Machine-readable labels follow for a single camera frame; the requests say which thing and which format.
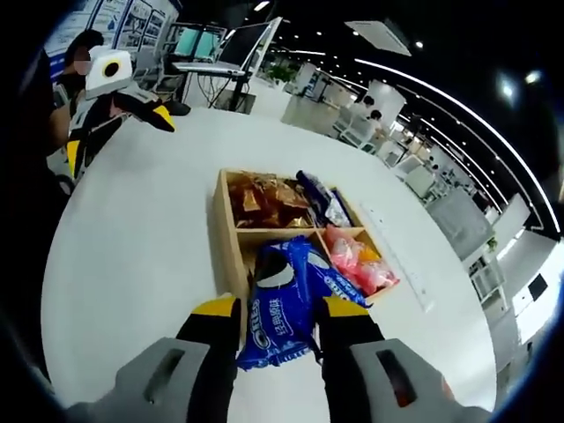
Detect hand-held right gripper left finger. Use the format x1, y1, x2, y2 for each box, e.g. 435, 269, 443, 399
65, 294, 242, 423

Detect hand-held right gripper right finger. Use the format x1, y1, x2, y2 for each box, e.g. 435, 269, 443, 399
315, 295, 493, 423

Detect blue cookie packet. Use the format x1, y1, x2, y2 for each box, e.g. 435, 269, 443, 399
308, 246, 370, 308
236, 235, 321, 372

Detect wooden divided container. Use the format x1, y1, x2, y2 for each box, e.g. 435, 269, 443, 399
212, 167, 403, 352

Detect golden mixed nuts packet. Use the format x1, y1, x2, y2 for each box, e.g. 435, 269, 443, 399
233, 206, 283, 229
275, 203, 317, 229
259, 174, 312, 208
228, 174, 268, 224

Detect silver blue snack packets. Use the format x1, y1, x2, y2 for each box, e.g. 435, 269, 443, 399
328, 188, 354, 228

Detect silver blue candy packet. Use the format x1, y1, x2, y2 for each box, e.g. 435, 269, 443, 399
294, 169, 337, 225

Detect person's head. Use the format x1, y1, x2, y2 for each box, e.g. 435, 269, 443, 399
64, 29, 106, 77

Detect person's dark clothing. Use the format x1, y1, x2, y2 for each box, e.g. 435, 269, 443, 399
0, 48, 71, 380

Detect teal partition screen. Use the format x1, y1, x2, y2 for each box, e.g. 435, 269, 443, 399
173, 26, 222, 62

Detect black tripod stand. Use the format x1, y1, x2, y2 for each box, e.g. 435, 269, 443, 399
227, 72, 253, 115

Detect white power strip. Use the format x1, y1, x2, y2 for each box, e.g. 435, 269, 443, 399
360, 201, 436, 314

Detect open silver laptop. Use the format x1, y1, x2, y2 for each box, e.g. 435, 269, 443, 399
173, 16, 284, 79

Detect green potted plant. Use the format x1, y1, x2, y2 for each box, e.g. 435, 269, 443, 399
273, 64, 301, 85

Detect grey mesh office chair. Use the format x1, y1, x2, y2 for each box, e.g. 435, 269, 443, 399
427, 192, 494, 262

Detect black monitor on stand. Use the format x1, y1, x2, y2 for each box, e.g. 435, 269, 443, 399
527, 272, 551, 303

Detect white office chair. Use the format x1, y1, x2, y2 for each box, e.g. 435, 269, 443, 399
341, 115, 378, 153

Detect ceiling air conditioner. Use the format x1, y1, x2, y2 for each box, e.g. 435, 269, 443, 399
345, 19, 414, 57

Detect blue white wall poster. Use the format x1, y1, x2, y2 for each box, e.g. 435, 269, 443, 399
46, 0, 182, 61

